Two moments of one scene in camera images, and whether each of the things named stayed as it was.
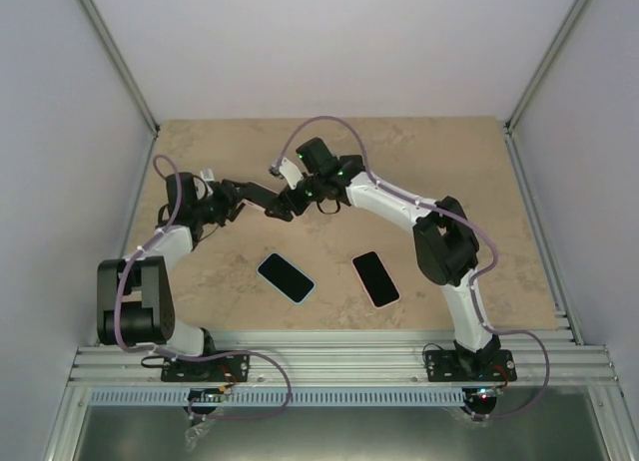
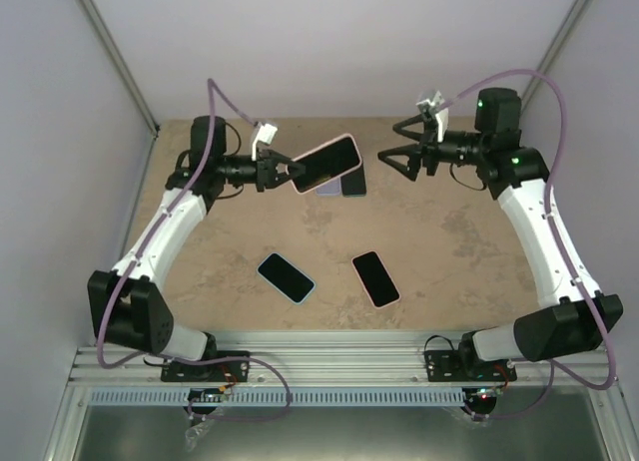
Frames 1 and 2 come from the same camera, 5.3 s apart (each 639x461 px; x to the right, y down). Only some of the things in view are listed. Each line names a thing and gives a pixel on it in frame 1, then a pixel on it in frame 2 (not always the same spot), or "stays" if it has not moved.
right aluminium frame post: [583, 1] stays
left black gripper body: [220, 210] -> [263, 179]
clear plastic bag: [192, 434] stays
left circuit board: [207, 395] stays
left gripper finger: [257, 193] -> [280, 158]
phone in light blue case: [287, 278] stays
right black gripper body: [299, 206] -> [429, 151]
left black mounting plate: [223, 368] stays
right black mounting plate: [470, 365] stays
